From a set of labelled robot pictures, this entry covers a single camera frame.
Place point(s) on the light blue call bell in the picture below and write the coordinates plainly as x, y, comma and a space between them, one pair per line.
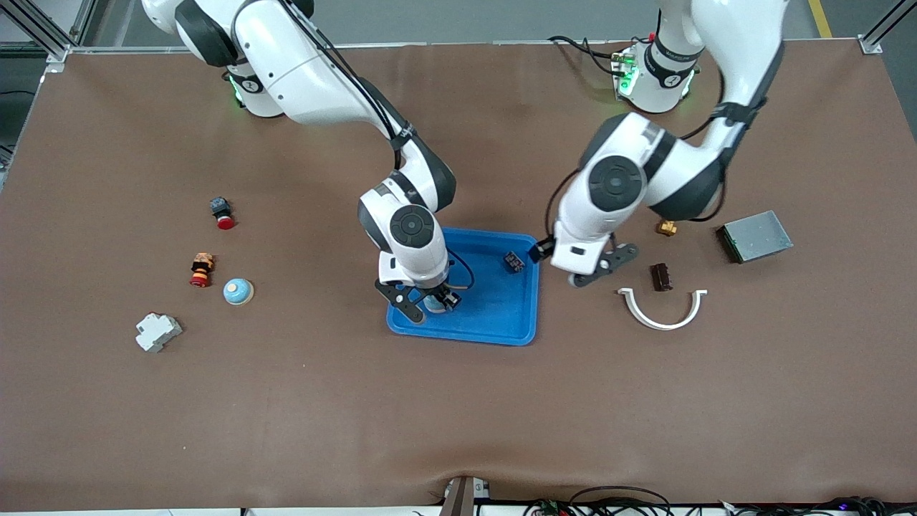
434, 307
238, 292

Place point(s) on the silver table edge rail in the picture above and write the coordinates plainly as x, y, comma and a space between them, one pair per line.
466, 44

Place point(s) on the red yellow emergency stop button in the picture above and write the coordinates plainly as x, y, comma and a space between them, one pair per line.
202, 271

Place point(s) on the black cylindrical capacitor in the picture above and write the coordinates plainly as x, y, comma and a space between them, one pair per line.
661, 278
514, 261

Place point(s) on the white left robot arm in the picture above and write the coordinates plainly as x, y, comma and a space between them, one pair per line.
731, 43

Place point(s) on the grey metal box module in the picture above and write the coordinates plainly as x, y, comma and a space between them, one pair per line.
756, 236

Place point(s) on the blue plastic tray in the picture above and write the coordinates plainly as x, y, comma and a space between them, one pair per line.
487, 315

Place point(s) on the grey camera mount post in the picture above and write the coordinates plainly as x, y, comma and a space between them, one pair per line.
462, 498

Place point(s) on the red push button dark body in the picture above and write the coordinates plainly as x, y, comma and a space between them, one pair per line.
223, 213

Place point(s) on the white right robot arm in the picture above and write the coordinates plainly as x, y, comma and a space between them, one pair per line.
301, 64

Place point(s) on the white circuit breaker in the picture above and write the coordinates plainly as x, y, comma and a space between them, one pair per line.
157, 333

